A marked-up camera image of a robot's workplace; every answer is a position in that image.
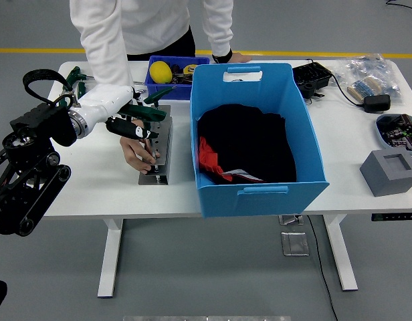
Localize person's right hand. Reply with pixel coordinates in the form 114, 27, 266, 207
120, 135, 160, 175

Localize person's left hand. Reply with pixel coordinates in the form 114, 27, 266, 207
231, 51, 253, 64

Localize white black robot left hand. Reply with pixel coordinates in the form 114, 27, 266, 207
74, 84, 159, 140

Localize grey metal tool stand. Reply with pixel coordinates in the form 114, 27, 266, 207
138, 104, 174, 186

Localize large green T-handle hex key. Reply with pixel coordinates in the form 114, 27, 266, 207
118, 102, 168, 161

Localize small green T-handle hex key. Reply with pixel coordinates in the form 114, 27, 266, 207
143, 86, 177, 108

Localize large light blue box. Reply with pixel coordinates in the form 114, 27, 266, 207
189, 62, 330, 219

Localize black wristband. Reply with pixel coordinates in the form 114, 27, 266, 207
211, 49, 233, 64

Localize dark hardware pieces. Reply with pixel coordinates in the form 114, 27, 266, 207
171, 63, 194, 85

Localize small dark blue bin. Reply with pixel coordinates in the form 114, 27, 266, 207
144, 55, 211, 101

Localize black plastic tray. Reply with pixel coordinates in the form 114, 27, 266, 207
292, 62, 334, 100

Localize red cloth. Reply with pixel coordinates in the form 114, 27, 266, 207
198, 136, 234, 183

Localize black cloth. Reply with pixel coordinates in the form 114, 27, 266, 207
196, 104, 298, 185

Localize person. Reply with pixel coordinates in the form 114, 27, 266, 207
69, 0, 253, 175

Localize white table leg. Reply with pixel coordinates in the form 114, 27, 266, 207
97, 219, 124, 299
322, 214, 359, 292

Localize clear plastic component bags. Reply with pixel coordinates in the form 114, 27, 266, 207
331, 53, 403, 104

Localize beige resistor tape strip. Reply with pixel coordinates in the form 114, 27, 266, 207
346, 76, 383, 104

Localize black power adapter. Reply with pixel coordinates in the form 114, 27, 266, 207
363, 94, 392, 114

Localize light blue parts dish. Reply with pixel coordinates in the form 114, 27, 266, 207
375, 113, 412, 152

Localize square metal floor plate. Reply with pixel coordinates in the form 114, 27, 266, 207
281, 231, 310, 257

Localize grey block with square recess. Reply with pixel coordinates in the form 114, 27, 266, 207
359, 149, 412, 197

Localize black table control panel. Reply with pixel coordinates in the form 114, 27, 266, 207
371, 212, 412, 222

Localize long green T-handle hex key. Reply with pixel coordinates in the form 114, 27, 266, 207
63, 66, 147, 92

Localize black adapter cable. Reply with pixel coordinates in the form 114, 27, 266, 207
329, 72, 367, 108

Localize black floor cable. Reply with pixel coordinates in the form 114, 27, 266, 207
385, 0, 412, 16
306, 215, 339, 321

